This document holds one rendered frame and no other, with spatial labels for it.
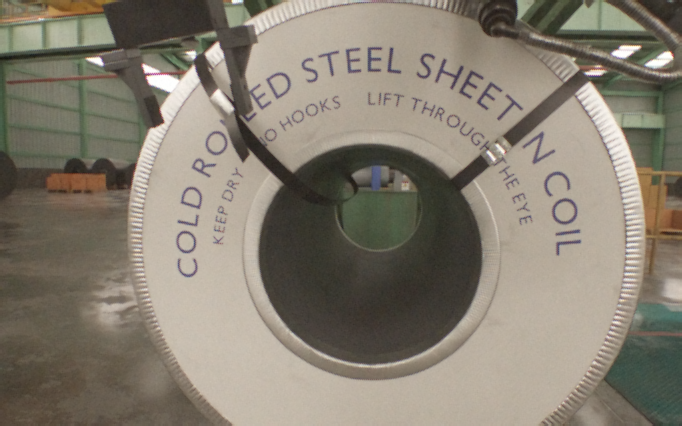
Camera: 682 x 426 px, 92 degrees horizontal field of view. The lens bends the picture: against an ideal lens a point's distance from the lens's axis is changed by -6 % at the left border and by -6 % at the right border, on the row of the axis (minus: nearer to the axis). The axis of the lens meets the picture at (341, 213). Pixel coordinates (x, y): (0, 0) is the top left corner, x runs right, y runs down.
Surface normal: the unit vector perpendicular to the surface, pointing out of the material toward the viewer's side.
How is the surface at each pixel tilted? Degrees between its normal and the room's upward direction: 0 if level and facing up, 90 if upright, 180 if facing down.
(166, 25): 114
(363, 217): 90
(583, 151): 90
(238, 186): 90
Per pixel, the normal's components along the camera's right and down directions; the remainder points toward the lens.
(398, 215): -0.12, 0.10
